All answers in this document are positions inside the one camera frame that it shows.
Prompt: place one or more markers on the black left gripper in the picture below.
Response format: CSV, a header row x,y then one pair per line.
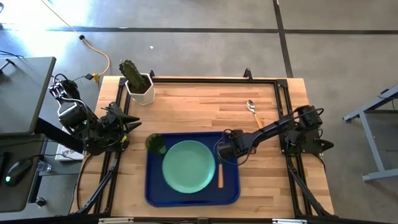
x,y
115,123

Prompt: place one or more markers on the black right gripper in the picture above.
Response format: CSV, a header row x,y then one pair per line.
x,y
236,147

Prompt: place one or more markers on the green textured plastic cup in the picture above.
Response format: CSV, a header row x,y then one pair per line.
x,y
155,143

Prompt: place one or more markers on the teal round plate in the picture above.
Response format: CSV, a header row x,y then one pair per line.
x,y
188,166

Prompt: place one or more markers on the blue plastic tray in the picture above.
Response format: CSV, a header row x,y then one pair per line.
x,y
186,200

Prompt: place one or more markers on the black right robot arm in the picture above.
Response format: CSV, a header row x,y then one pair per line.
x,y
273,129

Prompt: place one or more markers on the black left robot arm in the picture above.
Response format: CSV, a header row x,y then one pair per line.
x,y
74,115

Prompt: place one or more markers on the white faceted plant pot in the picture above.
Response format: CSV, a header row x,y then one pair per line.
x,y
143,98

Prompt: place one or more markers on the black power adapter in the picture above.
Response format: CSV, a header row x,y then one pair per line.
x,y
89,76

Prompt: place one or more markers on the white printed box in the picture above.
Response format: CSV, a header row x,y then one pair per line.
x,y
66,154

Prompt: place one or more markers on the clear water bottle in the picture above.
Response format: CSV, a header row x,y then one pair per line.
x,y
43,166

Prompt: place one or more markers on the light grey desk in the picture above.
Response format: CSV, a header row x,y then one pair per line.
x,y
21,93

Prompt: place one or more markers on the black desk caster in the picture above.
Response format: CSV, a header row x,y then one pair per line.
x,y
40,202

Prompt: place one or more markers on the black computer mouse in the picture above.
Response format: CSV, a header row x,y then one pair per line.
x,y
17,171

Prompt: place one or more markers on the grey metal table stand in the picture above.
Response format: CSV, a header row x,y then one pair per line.
x,y
370,140

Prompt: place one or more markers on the dark grey desk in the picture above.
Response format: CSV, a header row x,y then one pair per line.
x,y
18,199

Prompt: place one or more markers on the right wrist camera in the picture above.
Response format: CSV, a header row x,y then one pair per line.
x,y
236,133

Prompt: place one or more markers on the black frame clamp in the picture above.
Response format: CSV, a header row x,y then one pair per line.
x,y
247,74
151,74

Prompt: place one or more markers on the black aluminium table frame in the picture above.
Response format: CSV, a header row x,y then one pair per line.
x,y
202,80

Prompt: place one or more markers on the black table-level camera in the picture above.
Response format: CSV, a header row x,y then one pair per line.
x,y
202,221

